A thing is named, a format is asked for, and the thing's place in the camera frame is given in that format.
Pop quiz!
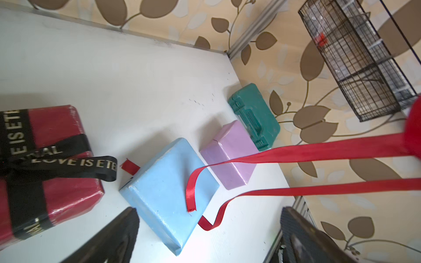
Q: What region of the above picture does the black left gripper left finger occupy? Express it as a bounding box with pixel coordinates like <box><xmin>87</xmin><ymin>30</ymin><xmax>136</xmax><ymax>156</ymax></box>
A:
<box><xmin>63</xmin><ymin>207</ymin><xmax>140</xmax><ymax>263</ymax></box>

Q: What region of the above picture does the purple gift box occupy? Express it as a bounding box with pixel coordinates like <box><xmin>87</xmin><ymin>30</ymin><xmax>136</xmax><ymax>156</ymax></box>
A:
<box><xmin>200</xmin><ymin>120</ymin><xmax>259</xmax><ymax>190</ymax></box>

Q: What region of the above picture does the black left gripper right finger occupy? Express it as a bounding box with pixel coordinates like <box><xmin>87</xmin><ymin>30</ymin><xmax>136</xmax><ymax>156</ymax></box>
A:
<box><xmin>279</xmin><ymin>206</ymin><xmax>359</xmax><ymax>263</ymax></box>

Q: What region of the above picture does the dark red gift box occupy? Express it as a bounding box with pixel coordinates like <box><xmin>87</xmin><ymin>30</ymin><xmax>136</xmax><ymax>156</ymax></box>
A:
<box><xmin>0</xmin><ymin>104</ymin><xmax>105</xmax><ymax>247</ymax></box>

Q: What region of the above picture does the black lettered ribbon bow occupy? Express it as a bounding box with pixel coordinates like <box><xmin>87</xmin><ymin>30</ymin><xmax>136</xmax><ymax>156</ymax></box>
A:
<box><xmin>0</xmin><ymin>108</ymin><xmax>118</xmax><ymax>241</ymax></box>

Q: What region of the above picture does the black wire side basket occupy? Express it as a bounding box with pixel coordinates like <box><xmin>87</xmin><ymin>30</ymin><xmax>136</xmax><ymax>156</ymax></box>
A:
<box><xmin>298</xmin><ymin>1</ymin><xmax>421</xmax><ymax>122</ymax></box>

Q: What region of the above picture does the green plastic tool case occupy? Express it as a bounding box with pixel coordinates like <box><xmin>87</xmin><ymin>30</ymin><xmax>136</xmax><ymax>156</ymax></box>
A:
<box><xmin>228</xmin><ymin>83</ymin><xmax>280</xmax><ymax>152</ymax></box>

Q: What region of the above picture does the blue gift box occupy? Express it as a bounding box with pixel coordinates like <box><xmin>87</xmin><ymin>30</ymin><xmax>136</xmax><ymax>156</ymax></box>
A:
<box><xmin>120</xmin><ymin>138</ymin><xmax>220</xmax><ymax>256</ymax></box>

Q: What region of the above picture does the red satin ribbon bow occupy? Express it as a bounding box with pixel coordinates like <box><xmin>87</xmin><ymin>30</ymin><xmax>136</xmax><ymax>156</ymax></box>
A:
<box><xmin>122</xmin><ymin>100</ymin><xmax>421</xmax><ymax>231</ymax></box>

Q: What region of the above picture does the red item in basket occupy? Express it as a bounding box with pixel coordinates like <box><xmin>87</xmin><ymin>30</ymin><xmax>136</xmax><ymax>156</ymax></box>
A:
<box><xmin>315</xmin><ymin>33</ymin><xmax>328</xmax><ymax>48</ymax></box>

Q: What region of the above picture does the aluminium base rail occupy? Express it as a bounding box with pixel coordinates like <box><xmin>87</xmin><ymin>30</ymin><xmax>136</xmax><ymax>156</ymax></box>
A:
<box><xmin>264</xmin><ymin>196</ymin><xmax>316</xmax><ymax>263</ymax></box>

